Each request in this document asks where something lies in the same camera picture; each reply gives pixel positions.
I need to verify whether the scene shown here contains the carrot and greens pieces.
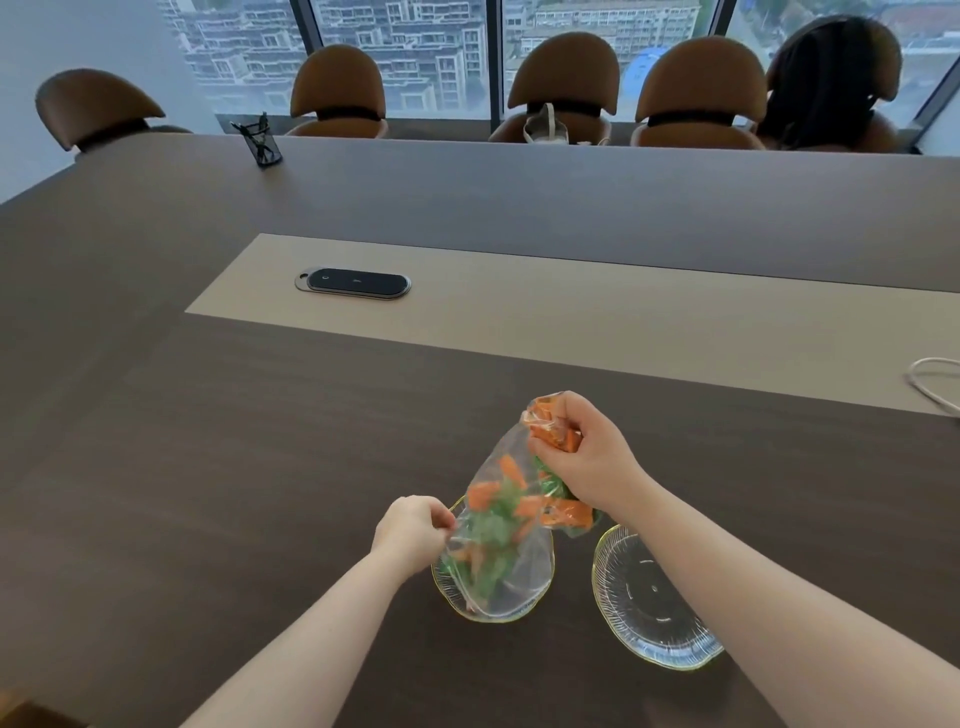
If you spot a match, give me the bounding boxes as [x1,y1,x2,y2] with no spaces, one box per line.
[448,397,595,594]

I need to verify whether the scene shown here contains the clear glass plate yellow rim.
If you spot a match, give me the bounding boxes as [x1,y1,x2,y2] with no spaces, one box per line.
[591,524,726,672]
[431,493,558,625]

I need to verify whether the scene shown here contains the person's right forearm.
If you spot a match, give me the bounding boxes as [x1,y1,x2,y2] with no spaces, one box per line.
[600,478,880,728]

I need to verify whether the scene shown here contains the black oval table socket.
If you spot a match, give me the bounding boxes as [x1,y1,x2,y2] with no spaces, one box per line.
[294,267,413,302]

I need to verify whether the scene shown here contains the white bag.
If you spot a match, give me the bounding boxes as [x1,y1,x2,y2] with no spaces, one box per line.
[522,102,573,146]

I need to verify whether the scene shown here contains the person's left forearm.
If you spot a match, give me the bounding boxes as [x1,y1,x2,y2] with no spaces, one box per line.
[180,551,412,728]

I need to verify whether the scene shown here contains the brown leather chair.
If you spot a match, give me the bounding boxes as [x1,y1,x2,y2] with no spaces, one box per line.
[34,68,193,156]
[629,35,771,150]
[284,43,390,141]
[488,31,622,146]
[757,15,906,155]

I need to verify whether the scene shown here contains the black mesh pen holder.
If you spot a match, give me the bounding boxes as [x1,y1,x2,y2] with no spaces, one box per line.
[230,112,285,169]

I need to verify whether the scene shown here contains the white cable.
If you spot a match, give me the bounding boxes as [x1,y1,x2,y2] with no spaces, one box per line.
[905,357,960,418]

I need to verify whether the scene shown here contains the person's right hand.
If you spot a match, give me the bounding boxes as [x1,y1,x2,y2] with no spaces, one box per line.
[536,390,648,519]

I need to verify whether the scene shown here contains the person's left hand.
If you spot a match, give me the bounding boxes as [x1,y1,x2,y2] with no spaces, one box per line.
[371,495,459,583]

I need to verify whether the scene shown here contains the clear plastic bag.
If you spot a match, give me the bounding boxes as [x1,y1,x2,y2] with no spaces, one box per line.
[437,390,603,613]

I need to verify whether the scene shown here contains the black jacket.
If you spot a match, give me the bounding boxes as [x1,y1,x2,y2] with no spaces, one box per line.
[755,15,895,152]

